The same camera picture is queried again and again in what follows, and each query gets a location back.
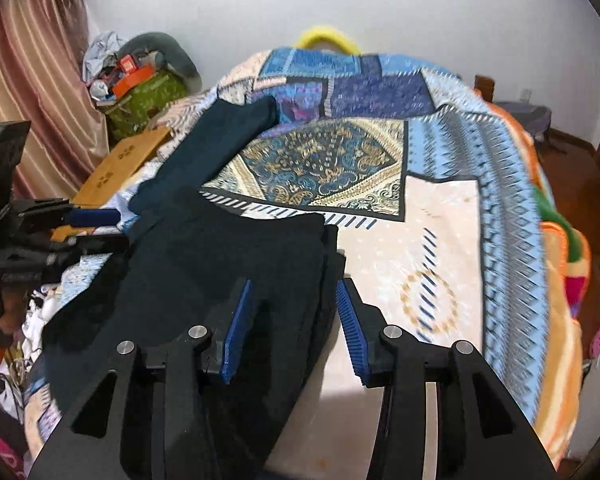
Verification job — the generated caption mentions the grey curved pillow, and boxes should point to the grey curved pillow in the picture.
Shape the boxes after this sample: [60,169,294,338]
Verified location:
[124,32,204,91]

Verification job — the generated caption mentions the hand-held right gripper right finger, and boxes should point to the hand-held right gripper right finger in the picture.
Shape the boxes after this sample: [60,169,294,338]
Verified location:
[335,277,559,480]

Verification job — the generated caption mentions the pale crumpled cloth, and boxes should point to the pale crumpled cloth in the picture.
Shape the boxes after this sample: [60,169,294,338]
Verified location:
[82,30,126,84]

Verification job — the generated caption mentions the bamboo lap desk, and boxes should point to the bamboo lap desk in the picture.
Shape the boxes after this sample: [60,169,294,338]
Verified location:
[50,124,176,244]

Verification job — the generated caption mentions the black pants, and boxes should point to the black pants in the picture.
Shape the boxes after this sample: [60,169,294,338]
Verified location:
[40,96,349,467]

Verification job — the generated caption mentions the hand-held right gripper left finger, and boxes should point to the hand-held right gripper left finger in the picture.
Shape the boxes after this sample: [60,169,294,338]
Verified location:
[27,277,257,480]

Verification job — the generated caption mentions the pink striped curtain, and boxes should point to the pink striped curtain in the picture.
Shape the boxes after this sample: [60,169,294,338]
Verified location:
[0,0,112,202]

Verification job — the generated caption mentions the orange box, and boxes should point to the orange box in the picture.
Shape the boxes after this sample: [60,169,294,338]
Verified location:
[112,64,156,97]

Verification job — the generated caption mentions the wooden bedpost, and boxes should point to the wooden bedpost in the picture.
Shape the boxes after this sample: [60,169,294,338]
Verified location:
[473,74,496,106]

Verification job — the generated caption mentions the blue patchwork patterned blanket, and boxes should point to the blue patchwork patterned blanket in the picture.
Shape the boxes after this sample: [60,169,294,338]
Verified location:
[22,47,557,472]

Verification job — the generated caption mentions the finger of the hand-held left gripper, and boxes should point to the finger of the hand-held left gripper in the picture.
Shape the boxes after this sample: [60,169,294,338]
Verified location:
[10,234,131,271]
[15,198,121,234]

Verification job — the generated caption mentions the grey backpack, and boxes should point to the grey backpack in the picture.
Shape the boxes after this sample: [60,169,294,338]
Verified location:
[500,102,554,144]

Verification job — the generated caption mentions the green patterned storage bag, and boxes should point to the green patterned storage bag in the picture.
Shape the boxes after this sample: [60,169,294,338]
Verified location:
[104,69,189,141]

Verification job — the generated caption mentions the yellow foam tube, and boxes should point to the yellow foam tube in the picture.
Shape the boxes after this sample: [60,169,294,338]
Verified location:
[299,24,364,56]

